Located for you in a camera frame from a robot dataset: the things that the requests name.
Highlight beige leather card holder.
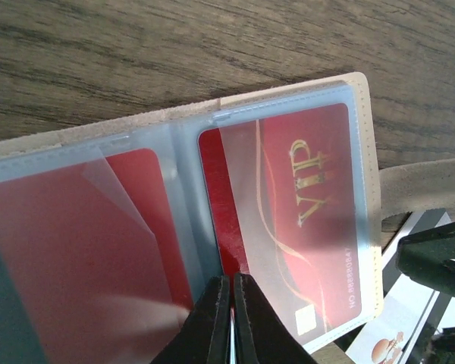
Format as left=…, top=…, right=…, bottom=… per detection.
left=0, top=72, right=455, bottom=363

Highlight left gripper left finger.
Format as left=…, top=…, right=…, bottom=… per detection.
left=152, top=275, right=231, bottom=364

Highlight red card gold vip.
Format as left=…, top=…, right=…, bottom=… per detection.
left=198, top=103, right=362, bottom=343

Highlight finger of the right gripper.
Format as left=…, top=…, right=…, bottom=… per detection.
left=396, top=222, right=455, bottom=297
left=426, top=328, right=455, bottom=364

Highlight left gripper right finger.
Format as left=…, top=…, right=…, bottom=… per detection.
left=234, top=272, right=315, bottom=364

